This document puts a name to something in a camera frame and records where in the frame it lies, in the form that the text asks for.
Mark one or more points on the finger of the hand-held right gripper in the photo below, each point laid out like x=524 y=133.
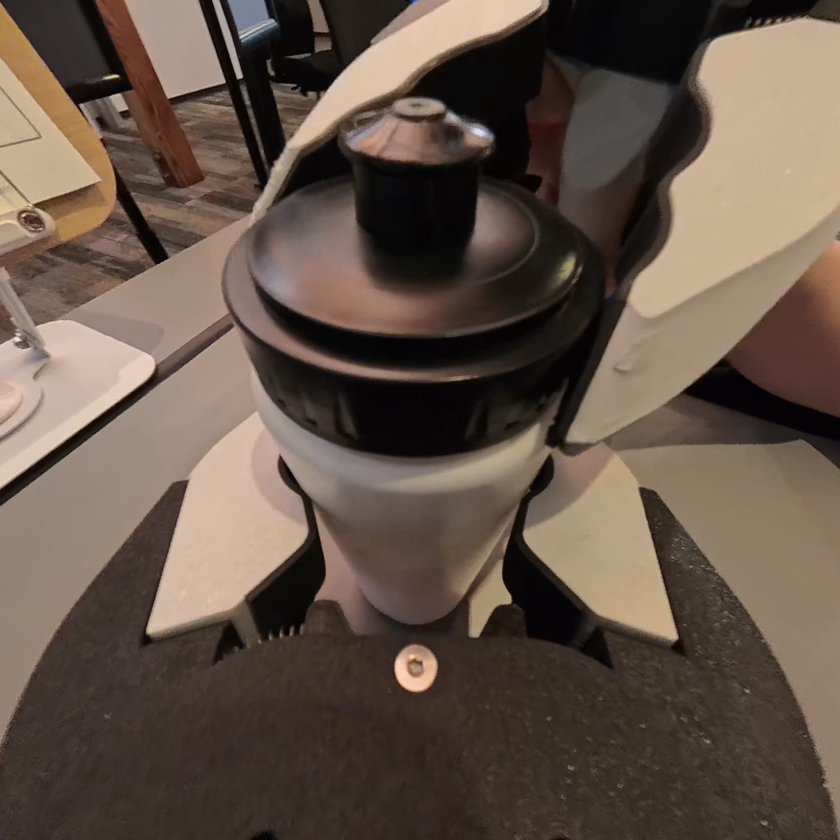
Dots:
x=367 y=59
x=754 y=164

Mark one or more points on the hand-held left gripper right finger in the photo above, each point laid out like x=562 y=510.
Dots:
x=610 y=558

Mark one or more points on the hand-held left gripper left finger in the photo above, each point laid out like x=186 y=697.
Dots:
x=216 y=544

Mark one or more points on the white plastic bottle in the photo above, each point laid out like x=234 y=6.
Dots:
x=407 y=525

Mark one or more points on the black bottle lid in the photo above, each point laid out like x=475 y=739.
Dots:
x=407 y=295

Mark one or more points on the person's right forearm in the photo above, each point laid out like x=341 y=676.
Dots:
x=800 y=328

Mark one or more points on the black mesh office chair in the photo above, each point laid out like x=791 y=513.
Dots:
x=308 y=65

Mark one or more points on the instruction sheet on stand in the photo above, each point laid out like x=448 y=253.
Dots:
x=79 y=387

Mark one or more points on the wooden table leg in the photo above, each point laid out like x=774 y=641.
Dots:
x=151 y=98

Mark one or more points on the printed instruction sheet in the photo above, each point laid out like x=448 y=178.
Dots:
x=39 y=151

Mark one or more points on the black metal frame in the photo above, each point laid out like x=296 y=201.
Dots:
x=65 y=39

